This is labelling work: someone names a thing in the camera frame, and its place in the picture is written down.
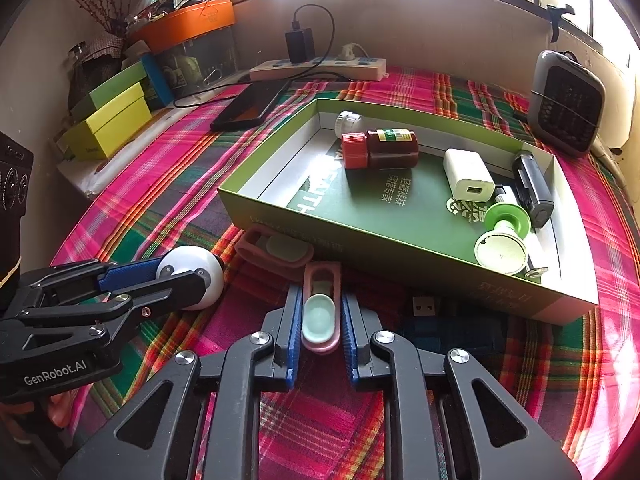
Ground person's left hand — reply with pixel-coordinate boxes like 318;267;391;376
47;392;73;428

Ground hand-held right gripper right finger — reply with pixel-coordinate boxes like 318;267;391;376
342;291;583;480

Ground white ball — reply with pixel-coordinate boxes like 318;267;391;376
156;246;224;311

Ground black charger adapter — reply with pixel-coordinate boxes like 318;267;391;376
285;27;317;64

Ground grey portable heater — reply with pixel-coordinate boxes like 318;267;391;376
530;50;607;157

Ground brown bottle with red cap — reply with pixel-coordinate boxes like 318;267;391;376
341;129;420;171

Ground dark blue USB stick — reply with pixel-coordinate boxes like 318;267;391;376
397;295;506;361

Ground orange plastic basket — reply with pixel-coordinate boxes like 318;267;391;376
131;0;237;55

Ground green and white spool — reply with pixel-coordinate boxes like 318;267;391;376
474;202;531;276

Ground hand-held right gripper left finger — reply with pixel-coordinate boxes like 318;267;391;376
57;284;304;480

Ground black window hook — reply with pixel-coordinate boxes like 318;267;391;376
547;4;577;43

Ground small black handheld device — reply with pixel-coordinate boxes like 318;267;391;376
512;151;556;229

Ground black audio device with knobs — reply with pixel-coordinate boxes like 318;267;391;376
0;132;35;291

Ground black smartphone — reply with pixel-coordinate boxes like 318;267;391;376
210;80;286;132

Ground jar with checked cloth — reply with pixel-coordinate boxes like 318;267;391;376
67;30;126;106

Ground cream curtain with hearts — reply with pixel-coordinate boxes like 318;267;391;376
590;35;640;156

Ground white power strip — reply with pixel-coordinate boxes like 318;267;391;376
249;56;388;82

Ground pink clip with mint pad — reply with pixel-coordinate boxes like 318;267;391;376
235;226;316;266
300;261;343;356

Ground green cardboard box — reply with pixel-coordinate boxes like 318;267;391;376
70;62;148;123

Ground blue box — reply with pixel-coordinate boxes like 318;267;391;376
140;52;175;108

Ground dried red branches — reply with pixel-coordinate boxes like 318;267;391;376
50;0;131;36

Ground black charging cable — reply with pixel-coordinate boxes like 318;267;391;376
172;5;336;111

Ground small white tube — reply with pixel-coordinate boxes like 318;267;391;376
492;185;521;207

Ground green cardboard box tray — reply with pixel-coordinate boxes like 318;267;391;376
217;97;600;326

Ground white charger adapter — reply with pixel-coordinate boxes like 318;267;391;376
443;148;496;201

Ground glass tank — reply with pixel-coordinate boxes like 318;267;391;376
155;25;241;98

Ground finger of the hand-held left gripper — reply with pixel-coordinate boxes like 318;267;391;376
10;256;170;311
30;269;210;353

